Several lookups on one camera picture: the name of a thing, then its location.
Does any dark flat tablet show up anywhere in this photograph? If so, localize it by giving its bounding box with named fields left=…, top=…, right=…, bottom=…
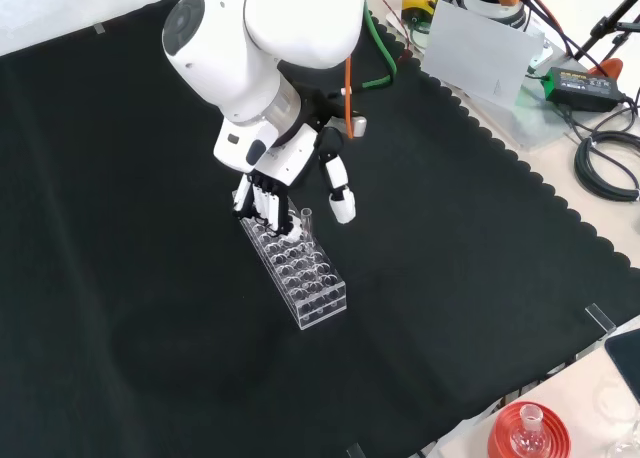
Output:
left=603, top=327, right=640, bottom=397

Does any green cable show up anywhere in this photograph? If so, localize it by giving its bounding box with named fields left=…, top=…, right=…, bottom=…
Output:
left=360, top=7, right=399, bottom=90

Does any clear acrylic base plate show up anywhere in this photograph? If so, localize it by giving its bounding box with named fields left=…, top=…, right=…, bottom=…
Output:
left=384, top=7, right=589, bottom=152

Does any orange cable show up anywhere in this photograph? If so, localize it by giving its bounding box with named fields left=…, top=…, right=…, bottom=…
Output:
left=342, top=55, right=355, bottom=140

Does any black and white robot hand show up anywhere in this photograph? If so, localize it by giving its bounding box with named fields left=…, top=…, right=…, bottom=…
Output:
left=213, top=117, right=358, bottom=243

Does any clear round-bottom flask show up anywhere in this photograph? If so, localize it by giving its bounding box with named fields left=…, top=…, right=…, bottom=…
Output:
left=509, top=405, right=547, bottom=457

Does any clear plastic test tube rack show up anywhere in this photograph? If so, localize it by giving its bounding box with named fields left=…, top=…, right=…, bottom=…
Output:
left=233, top=197, right=348, bottom=332

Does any orange tripod foot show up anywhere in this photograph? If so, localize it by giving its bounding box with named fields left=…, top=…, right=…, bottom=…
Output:
left=587, top=57, right=625, bottom=82

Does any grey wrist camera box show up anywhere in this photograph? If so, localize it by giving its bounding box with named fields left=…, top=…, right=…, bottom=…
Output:
left=327, top=115, right=370, bottom=139

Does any yellow stop button box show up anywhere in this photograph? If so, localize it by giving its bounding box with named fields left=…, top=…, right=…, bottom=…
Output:
left=402, top=0, right=444, bottom=23

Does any pale grey board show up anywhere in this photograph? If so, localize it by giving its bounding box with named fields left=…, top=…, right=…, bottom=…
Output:
left=422, top=0, right=546, bottom=112

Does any black power adapter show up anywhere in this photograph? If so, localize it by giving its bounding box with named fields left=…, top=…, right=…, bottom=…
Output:
left=543, top=66, right=627, bottom=113

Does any clear glass test tube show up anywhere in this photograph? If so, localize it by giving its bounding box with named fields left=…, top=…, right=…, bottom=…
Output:
left=301, top=207, right=315, bottom=249

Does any red flask ring stand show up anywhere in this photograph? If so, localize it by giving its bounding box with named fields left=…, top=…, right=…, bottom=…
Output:
left=487, top=401, right=572, bottom=458

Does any coiled black cable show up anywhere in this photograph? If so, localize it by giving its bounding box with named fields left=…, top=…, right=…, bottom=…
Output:
left=573, top=130, right=640, bottom=203

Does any black tripod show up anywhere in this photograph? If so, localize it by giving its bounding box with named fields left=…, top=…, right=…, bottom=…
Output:
left=572, top=0, right=640, bottom=64

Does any black bench cloth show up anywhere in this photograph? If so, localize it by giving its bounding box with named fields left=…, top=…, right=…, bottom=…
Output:
left=0, top=0, right=640, bottom=458

